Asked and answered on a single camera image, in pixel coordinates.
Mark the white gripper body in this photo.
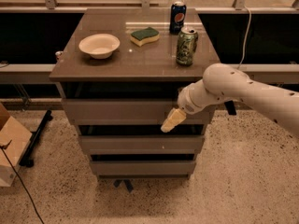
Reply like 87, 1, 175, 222
178, 80, 207, 115

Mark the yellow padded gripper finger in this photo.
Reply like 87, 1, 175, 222
161, 108, 186, 133

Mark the grey top drawer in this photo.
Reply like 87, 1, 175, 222
62, 98, 217, 126

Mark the grey drawer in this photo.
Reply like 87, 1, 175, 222
90, 161, 195, 175
62, 98, 217, 126
78, 135, 205, 154

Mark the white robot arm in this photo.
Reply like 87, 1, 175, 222
161, 63, 299, 137

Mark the grey drawer cabinet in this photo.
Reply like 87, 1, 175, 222
50, 8, 219, 179

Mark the grey middle drawer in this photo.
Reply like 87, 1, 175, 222
78, 135, 205, 154

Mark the grey bottom drawer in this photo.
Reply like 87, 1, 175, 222
90, 161, 195, 175

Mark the green soda can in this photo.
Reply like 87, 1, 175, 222
176, 26, 198, 66

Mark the green yellow sponge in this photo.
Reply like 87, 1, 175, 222
130, 27, 160, 47

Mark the blue pepsi can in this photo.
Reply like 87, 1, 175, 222
169, 1, 187, 34

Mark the white paper bowl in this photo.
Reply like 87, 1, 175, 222
78, 34, 120, 59

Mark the small metal knob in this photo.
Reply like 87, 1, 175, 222
55, 51, 63, 61

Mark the black floor stand bar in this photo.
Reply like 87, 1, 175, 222
19, 110, 52, 167

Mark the cardboard box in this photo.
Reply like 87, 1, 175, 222
0, 104, 32, 187

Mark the black bracket right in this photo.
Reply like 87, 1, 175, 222
224, 101, 236, 116

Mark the white cable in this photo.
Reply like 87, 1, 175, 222
236, 7, 252, 71

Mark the thin black cable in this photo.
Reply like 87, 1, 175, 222
0, 140, 46, 224

